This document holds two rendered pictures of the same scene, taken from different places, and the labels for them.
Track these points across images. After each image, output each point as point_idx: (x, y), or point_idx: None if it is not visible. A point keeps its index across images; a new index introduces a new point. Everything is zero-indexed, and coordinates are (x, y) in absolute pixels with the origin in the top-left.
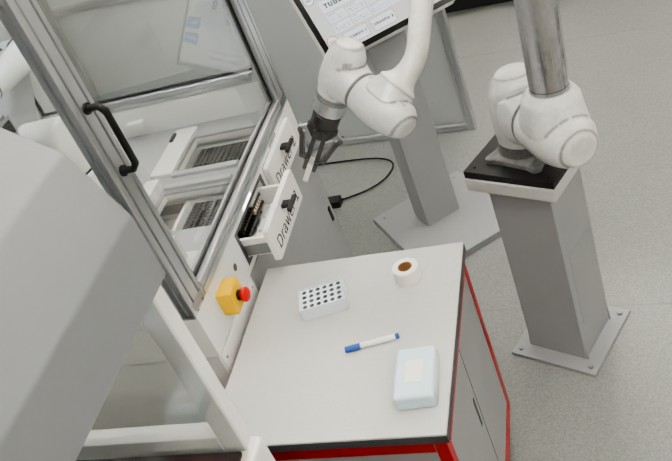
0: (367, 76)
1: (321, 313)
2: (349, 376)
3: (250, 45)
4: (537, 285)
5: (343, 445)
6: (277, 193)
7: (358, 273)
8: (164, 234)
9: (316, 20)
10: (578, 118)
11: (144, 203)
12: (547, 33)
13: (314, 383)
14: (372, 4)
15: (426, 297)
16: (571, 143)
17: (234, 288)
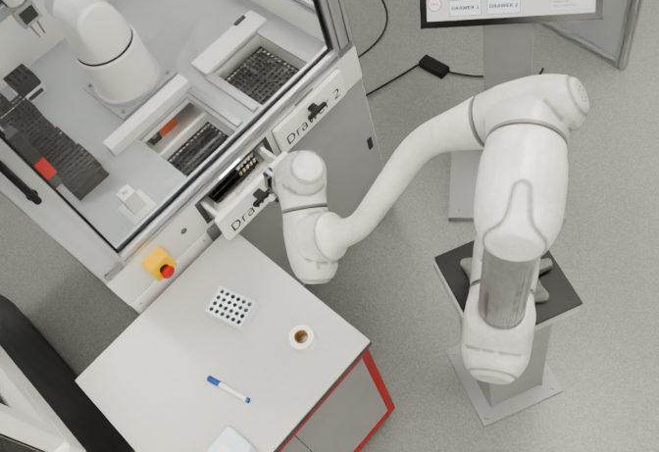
0: (307, 210)
1: (222, 321)
2: (193, 406)
3: None
4: None
5: None
6: (256, 178)
7: (278, 299)
8: (80, 231)
9: None
10: (503, 357)
11: (58, 214)
12: (499, 296)
13: (170, 389)
14: None
15: (297, 377)
16: (481, 373)
17: (159, 265)
